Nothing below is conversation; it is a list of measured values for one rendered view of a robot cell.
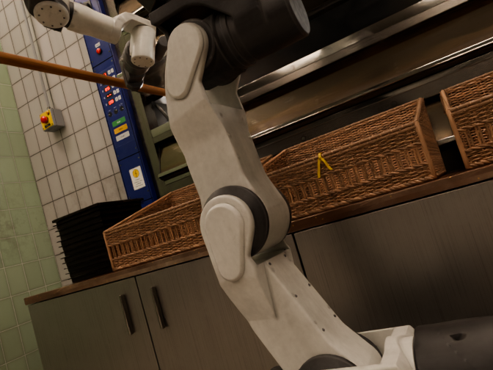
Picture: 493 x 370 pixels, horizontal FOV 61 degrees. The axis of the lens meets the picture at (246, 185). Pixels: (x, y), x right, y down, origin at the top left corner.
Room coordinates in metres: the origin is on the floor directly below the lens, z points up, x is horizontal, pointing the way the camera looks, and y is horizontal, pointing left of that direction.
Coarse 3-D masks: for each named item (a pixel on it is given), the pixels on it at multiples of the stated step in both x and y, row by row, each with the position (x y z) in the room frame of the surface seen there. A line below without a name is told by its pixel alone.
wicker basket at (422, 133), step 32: (352, 128) 1.55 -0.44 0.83; (384, 128) 1.49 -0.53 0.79; (416, 128) 1.03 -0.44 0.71; (288, 160) 1.68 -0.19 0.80; (352, 160) 1.12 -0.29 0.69; (384, 160) 1.48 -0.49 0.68; (416, 160) 1.05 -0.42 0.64; (288, 192) 1.22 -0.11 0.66; (320, 192) 1.59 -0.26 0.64; (352, 192) 1.13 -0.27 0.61; (384, 192) 1.09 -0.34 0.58
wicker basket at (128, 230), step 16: (176, 192) 1.94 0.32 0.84; (192, 192) 1.90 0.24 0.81; (144, 208) 1.76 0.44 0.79; (160, 208) 1.85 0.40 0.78; (176, 208) 1.39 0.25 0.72; (192, 208) 1.37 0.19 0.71; (128, 224) 1.49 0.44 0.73; (144, 224) 1.46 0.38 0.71; (160, 224) 1.43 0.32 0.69; (176, 224) 1.40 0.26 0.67; (192, 224) 1.38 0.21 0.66; (112, 240) 1.53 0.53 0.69; (128, 240) 1.49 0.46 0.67; (144, 240) 1.72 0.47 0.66; (160, 240) 1.81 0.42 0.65; (176, 240) 1.41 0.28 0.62; (192, 240) 1.38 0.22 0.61; (112, 256) 1.55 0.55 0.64; (128, 256) 1.51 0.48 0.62; (144, 256) 1.48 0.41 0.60; (160, 256) 1.44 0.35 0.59
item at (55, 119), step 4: (52, 108) 2.21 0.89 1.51; (44, 112) 2.22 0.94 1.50; (52, 112) 2.21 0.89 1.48; (56, 112) 2.23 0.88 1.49; (60, 112) 2.25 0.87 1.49; (40, 116) 2.24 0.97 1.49; (48, 116) 2.21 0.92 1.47; (52, 116) 2.20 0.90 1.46; (56, 116) 2.23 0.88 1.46; (60, 116) 2.25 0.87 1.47; (48, 120) 2.21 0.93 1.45; (52, 120) 2.20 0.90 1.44; (56, 120) 2.22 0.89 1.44; (60, 120) 2.24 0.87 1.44; (44, 124) 2.23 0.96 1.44; (48, 124) 2.22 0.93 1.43; (52, 124) 2.20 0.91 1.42; (56, 124) 2.21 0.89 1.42; (60, 124) 2.23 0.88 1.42; (64, 124) 2.26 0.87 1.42; (44, 128) 2.23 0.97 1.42; (48, 128) 2.23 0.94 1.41; (52, 128) 2.24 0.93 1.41; (56, 128) 2.26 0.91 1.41
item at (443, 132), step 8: (480, 88) 1.41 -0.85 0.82; (432, 104) 1.49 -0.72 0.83; (440, 104) 1.47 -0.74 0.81; (432, 112) 1.48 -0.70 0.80; (440, 112) 1.47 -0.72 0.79; (432, 120) 1.47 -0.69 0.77; (440, 120) 1.46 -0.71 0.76; (448, 120) 1.45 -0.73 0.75; (368, 128) 1.59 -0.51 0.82; (440, 128) 1.46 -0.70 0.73; (448, 128) 1.44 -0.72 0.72; (440, 136) 1.45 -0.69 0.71; (448, 136) 1.44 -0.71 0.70; (320, 144) 1.68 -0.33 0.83; (440, 144) 1.43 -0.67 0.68; (448, 144) 1.43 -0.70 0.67; (456, 144) 1.44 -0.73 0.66; (416, 152) 1.46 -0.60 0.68; (360, 168) 1.55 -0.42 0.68; (336, 176) 1.60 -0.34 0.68; (176, 200) 2.02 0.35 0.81
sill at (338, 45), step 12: (432, 0) 1.41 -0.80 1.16; (444, 0) 1.40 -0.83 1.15; (396, 12) 1.47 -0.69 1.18; (408, 12) 1.45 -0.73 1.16; (420, 12) 1.44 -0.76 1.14; (372, 24) 1.51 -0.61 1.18; (384, 24) 1.49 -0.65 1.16; (348, 36) 1.55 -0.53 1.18; (360, 36) 1.53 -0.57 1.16; (324, 48) 1.60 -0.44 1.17; (336, 48) 1.58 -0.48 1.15; (300, 60) 1.64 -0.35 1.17; (312, 60) 1.62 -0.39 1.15; (276, 72) 1.69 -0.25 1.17; (288, 72) 1.67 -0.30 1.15; (252, 84) 1.75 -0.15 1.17; (264, 84) 1.72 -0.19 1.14; (240, 96) 1.78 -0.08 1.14; (156, 132) 2.00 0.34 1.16
